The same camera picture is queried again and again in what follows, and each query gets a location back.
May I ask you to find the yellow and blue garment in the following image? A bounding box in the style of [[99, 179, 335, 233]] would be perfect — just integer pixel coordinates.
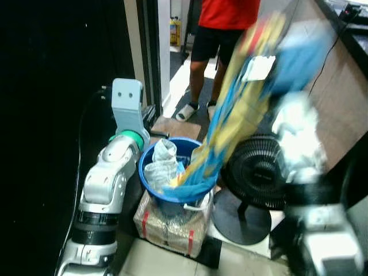
[[164, 11, 334, 199]]

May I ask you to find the brown wooden floor board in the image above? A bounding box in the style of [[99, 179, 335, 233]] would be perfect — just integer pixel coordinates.
[[151, 117, 203, 141]]

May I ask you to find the grey white patterned garment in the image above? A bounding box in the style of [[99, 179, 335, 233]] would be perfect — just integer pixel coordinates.
[[144, 138, 180, 190]]

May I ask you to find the blue plastic basin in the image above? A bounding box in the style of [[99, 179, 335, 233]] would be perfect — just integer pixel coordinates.
[[138, 136, 220, 210]]

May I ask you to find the black framed door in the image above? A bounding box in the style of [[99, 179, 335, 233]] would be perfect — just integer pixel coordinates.
[[124, 0, 170, 118]]

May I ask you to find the yellow bottle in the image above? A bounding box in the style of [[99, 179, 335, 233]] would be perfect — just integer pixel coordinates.
[[169, 16, 181, 47]]

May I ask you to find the plastic wrapped box red tape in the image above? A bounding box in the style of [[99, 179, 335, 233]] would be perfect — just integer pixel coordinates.
[[133, 190, 213, 258]]

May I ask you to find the black floor fan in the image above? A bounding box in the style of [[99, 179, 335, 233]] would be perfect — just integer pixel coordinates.
[[212, 133, 288, 247]]

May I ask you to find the person in red shirt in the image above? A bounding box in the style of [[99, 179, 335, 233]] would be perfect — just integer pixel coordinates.
[[174, 0, 262, 122]]

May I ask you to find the wooden counter cabinet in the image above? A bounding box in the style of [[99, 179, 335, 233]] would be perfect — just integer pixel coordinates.
[[253, 0, 368, 179]]

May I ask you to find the black box device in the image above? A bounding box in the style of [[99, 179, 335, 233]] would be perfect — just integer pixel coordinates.
[[339, 3, 368, 22]]

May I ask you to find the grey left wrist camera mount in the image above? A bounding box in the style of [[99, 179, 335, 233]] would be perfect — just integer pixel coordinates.
[[111, 78, 151, 139]]

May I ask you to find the black power cable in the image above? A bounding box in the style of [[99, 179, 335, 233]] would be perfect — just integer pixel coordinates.
[[308, 17, 360, 98]]

